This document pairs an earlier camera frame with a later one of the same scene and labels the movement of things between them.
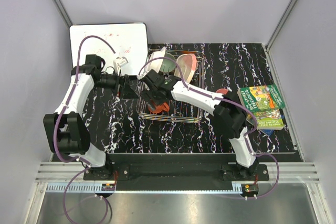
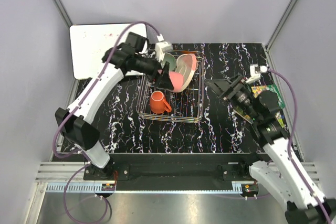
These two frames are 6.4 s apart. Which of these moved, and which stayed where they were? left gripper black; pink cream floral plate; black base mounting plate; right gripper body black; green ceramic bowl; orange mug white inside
Moved: right gripper body black; left gripper black
Stayed: green ceramic bowl; black base mounting plate; orange mug white inside; pink cream floral plate
